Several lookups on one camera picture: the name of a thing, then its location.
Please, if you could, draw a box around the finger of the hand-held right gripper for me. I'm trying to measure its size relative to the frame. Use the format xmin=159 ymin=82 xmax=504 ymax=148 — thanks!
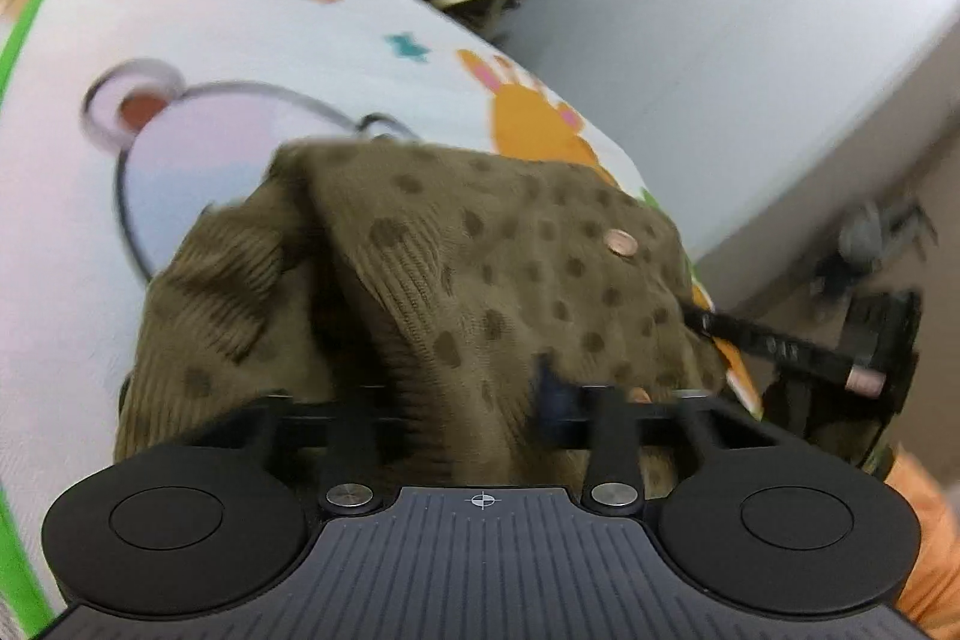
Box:
xmin=679 ymin=302 xmax=854 ymax=380

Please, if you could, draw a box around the grey rabbit plush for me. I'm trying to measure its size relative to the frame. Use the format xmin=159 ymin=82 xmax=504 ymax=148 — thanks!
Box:
xmin=814 ymin=197 xmax=940 ymax=304

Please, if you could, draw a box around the brown dotted knit garment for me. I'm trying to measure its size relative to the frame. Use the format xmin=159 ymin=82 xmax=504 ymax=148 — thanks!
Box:
xmin=112 ymin=136 xmax=740 ymax=489

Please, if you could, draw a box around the cartoon animal printed blanket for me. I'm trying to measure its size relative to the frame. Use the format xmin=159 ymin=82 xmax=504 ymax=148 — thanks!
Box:
xmin=0 ymin=0 xmax=760 ymax=618

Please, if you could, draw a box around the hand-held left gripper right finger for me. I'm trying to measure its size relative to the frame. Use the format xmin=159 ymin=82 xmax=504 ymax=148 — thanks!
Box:
xmin=534 ymin=361 xmax=781 ymax=517

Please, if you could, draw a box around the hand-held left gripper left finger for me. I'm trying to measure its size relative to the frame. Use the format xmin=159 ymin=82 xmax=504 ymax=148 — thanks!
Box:
xmin=176 ymin=385 xmax=421 ymax=517

